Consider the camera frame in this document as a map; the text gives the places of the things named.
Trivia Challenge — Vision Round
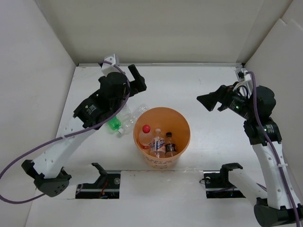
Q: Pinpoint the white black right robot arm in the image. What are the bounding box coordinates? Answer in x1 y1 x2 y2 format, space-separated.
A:
197 84 303 227

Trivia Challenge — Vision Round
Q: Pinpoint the clear bottle red label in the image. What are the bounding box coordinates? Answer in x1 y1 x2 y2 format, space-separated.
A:
138 124 153 150

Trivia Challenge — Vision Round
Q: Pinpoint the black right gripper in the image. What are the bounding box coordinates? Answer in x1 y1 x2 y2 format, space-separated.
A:
197 81 256 120

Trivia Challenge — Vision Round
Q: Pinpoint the clear bottle blue orange label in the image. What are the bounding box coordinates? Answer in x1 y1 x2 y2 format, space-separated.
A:
150 128 165 158

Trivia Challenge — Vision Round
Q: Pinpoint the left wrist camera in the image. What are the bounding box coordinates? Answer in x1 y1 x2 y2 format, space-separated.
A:
98 54 119 76

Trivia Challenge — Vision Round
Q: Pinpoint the clear crushed unlabelled bottle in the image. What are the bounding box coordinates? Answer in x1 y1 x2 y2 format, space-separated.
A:
118 104 149 136

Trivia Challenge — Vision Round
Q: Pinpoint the green plastic soda bottle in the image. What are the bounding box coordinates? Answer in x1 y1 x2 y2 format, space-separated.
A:
107 116 122 131

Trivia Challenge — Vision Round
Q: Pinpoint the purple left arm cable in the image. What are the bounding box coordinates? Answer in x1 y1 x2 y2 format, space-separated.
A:
0 61 131 204

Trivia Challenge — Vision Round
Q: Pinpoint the clear bottle black cap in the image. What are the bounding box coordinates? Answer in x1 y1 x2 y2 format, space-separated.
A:
165 132 178 158

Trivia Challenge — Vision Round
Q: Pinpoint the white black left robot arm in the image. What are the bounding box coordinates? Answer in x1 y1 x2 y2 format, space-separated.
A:
21 65 147 197

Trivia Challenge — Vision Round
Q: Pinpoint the orange plastic bin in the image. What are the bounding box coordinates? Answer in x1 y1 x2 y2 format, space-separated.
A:
133 107 190 169

